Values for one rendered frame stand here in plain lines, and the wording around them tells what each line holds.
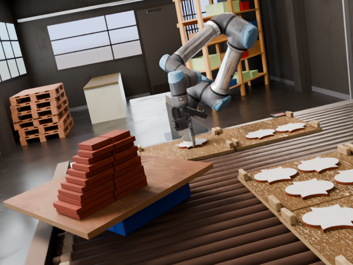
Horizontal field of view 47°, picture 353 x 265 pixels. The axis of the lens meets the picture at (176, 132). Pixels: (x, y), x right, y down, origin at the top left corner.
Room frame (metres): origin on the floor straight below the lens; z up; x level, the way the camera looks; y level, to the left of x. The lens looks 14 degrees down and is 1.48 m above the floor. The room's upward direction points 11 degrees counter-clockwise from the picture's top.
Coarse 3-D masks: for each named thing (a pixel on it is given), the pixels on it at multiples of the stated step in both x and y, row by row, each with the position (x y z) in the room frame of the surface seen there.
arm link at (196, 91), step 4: (204, 76) 2.34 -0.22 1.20; (204, 80) 2.34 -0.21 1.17; (208, 80) 2.34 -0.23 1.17; (212, 80) 2.37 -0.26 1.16; (200, 84) 2.33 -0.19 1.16; (204, 84) 2.33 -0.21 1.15; (208, 84) 2.33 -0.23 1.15; (188, 88) 2.36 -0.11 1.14; (192, 88) 2.34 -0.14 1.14; (196, 88) 2.33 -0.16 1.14; (200, 88) 2.32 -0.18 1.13; (204, 88) 2.31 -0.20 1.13; (188, 92) 2.35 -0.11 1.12; (192, 92) 2.34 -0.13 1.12; (196, 92) 2.33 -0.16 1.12; (200, 92) 2.32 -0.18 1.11; (196, 96) 2.34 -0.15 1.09; (200, 96) 2.32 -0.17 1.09
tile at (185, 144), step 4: (196, 140) 1.92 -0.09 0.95; (200, 140) 1.91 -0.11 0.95; (204, 140) 1.89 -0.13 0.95; (180, 144) 1.91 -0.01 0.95; (184, 144) 1.89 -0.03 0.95; (188, 144) 1.88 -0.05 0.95; (196, 144) 1.86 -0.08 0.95; (200, 144) 1.85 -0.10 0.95; (180, 148) 1.87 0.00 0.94; (184, 148) 1.86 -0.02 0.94; (188, 148) 1.84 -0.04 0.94
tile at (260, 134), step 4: (248, 132) 1.88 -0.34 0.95; (252, 132) 1.87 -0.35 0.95; (256, 132) 1.86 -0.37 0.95; (260, 132) 1.85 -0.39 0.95; (264, 132) 1.83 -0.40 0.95; (268, 132) 1.82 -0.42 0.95; (272, 132) 1.81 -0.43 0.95; (248, 136) 1.82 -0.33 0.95; (252, 136) 1.81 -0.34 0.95; (256, 136) 1.80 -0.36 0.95; (260, 136) 1.79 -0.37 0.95; (264, 136) 1.79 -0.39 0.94; (268, 136) 1.79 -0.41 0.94
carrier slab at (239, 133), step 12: (264, 120) 2.10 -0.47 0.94; (276, 120) 2.05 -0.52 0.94; (288, 120) 2.01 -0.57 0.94; (300, 120) 1.96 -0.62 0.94; (228, 132) 1.99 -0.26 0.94; (240, 132) 1.95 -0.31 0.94; (276, 132) 1.83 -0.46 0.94; (288, 132) 1.80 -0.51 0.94; (300, 132) 1.76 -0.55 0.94; (312, 132) 1.77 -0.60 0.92; (240, 144) 1.76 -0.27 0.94; (252, 144) 1.73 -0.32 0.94; (264, 144) 1.74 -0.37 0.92
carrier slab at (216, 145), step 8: (200, 136) 2.03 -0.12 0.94; (208, 136) 2.00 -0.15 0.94; (216, 136) 1.97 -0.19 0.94; (160, 144) 2.02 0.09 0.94; (168, 144) 1.99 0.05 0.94; (176, 144) 1.96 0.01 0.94; (208, 144) 1.86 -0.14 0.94; (216, 144) 1.83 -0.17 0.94; (224, 144) 1.81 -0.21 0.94; (144, 152) 1.92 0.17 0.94; (152, 152) 1.89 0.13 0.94; (160, 152) 1.87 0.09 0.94; (168, 152) 1.84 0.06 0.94; (176, 152) 1.82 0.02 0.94; (184, 152) 1.79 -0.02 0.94; (192, 152) 1.77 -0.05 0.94; (200, 152) 1.75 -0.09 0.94; (208, 152) 1.73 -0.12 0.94; (216, 152) 1.70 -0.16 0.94; (224, 152) 1.71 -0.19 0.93; (192, 160) 1.69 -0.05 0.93
